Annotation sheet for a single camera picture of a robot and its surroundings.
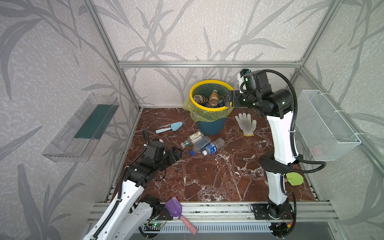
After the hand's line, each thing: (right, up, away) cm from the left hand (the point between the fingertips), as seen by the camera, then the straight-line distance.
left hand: (180, 150), depth 74 cm
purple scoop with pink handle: (-3, -29, +1) cm, 29 cm away
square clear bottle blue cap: (+9, -1, +19) cm, 21 cm away
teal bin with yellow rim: (+12, +37, +22) cm, 45 cm away
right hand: (+25, +28, -7) cm, 38 cm away
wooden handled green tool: (+65, -19, +11) cm, 68 cm away
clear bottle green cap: (+5, +3, +22) cm, 23 cm away
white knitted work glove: (+43, +11, +32) cm, 55 cm away
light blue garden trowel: (-9, +10, +34) cm, 37 cm away
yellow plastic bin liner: (+12, +17, +10) cm, 23 cm away
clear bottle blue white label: (+17, -2, +17) cm, 24 cm away
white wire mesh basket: (+64, +10, -10) cm, 66 cm away
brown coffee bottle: (+18, +28, +12) cm, 35 cm away
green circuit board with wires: (-13, -37, -3) cm, 39 cm away
